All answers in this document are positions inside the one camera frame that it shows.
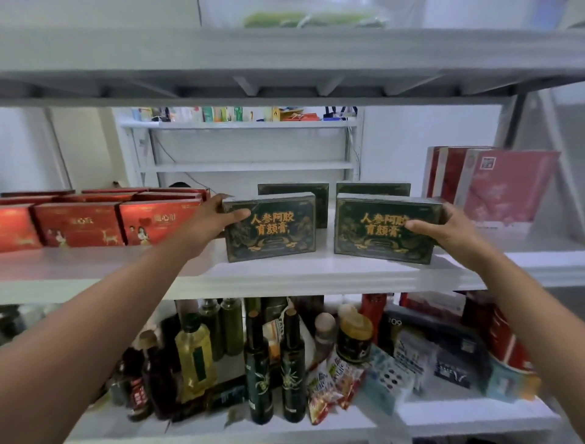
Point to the row of red gift boxes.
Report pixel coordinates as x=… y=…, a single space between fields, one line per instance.
x=82 y=224

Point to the row of small colourful packages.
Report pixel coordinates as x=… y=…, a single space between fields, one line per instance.
x=237 y=114

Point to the red and white tin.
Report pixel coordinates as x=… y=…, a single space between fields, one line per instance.
x=507 y=343

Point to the person's left thumb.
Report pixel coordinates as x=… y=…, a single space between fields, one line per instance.
x=237 y=216

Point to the white metal shelf unit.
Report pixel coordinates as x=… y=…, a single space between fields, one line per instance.
x=283 y=64

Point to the red snack packet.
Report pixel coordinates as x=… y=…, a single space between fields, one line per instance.
x=320 y=398
x=345 y=379

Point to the dark blue flat box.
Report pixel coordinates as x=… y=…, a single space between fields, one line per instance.
x=457 y=361

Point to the person's left forearm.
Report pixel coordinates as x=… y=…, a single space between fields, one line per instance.
x=82 y=338

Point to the yellow oil bottle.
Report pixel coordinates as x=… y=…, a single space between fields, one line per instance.
x=195 y=361

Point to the dark brown sauce bottle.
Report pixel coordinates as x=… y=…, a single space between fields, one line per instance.
x=157 y=379

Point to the dark green gold-print box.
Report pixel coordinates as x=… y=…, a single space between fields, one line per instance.
x=372 y=188
x=274 y=238
x=297 y=188
x=379 y=233

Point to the light blue dotted box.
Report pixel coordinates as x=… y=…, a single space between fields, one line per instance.
x=388 y=384

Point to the person's right thumb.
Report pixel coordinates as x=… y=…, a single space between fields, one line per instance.
x=420 y=225

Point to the person's right hand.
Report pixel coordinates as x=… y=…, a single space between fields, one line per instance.
x=452 y=238

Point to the green item in clear bag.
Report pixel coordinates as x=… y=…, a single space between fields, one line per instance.
x=315 y=19

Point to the small jar with beige lid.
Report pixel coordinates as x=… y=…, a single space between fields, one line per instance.
x=325 y=329

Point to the large pink-red box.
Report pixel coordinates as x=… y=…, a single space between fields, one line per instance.
x=507 y=187

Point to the person's right forearm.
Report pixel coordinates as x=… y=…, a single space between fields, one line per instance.
x=534 y=320

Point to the red can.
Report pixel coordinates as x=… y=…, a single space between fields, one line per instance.
x=372 y=315

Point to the dark carton with label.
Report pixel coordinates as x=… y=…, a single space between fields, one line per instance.
x=273 y=338

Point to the white background shelf unit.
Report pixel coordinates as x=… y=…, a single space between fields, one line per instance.
x=247 y=146

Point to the dark jar with gold lid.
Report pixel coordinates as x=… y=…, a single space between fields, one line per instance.
x=354 y=338

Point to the dark green olive oil bottle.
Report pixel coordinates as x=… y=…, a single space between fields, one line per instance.
x=258 y=379
x=293 y=375

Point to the person's left hand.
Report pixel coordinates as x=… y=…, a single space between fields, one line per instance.
x=205 y=228

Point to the large dark red box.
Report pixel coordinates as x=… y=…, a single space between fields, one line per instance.
x=438 y=174

